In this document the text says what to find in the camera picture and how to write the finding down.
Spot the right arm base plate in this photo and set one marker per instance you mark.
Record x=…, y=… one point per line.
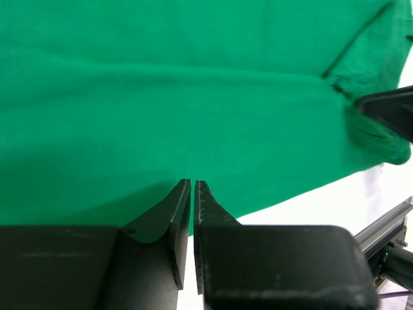
x=389, y=259

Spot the aluminium table rail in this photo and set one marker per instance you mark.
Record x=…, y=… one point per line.
x=369, y=239

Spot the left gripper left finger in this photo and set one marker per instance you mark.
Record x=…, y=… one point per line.
x=168, y=219

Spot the green t-shirt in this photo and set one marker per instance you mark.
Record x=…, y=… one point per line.
x=106, y=105

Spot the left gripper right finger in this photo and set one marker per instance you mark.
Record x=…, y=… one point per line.
x=207, y=211

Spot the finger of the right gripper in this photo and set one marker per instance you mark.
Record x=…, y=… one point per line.
x=392, y=108

